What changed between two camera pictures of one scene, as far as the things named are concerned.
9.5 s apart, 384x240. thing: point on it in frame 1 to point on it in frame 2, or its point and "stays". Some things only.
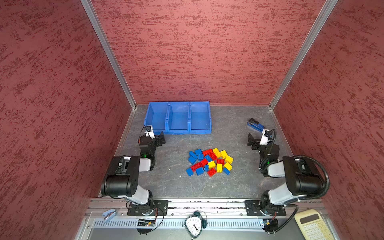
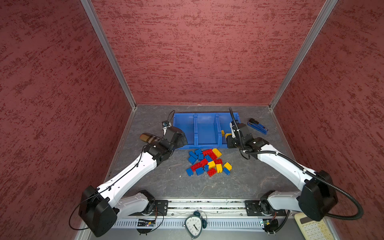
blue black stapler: [255, 124] stays
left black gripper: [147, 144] to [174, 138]
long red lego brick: [199, 165] stays
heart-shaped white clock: [194, 223] stays
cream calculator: [312, 226] stays
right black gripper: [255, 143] to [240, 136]
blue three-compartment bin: [179, 118] to [203, 130]
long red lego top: [211, 153] stays
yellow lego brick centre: [211, 164] stays
